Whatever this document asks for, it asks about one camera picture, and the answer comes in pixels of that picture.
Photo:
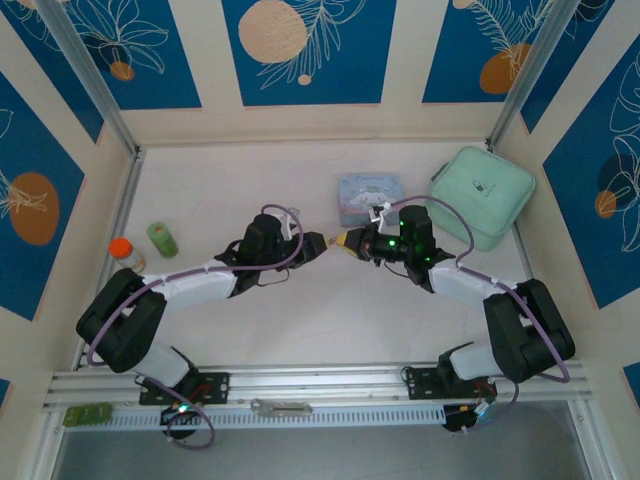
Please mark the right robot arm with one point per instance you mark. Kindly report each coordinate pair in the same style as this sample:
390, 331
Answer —
520, 320

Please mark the green cylindrical bottle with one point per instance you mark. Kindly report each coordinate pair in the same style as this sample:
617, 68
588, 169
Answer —
162, 240

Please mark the black control board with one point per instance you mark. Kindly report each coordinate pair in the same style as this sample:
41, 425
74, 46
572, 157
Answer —
470, 417
177, 412

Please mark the silver locking pliers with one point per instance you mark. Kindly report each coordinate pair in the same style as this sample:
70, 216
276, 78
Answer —
280, 407

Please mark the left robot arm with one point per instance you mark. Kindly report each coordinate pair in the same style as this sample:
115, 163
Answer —
195, 287

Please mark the orange capped bottle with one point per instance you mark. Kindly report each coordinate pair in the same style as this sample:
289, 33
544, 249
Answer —
127, 255

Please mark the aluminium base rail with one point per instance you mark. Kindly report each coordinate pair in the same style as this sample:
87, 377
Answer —
320, 382

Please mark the aluminium corner post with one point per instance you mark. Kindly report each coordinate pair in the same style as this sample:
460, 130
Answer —
95, 80
525, 75

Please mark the mint green zip pouch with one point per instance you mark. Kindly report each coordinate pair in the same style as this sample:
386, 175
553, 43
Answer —
482, 197

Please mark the green circuit board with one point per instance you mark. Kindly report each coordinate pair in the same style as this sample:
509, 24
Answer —
90, 415

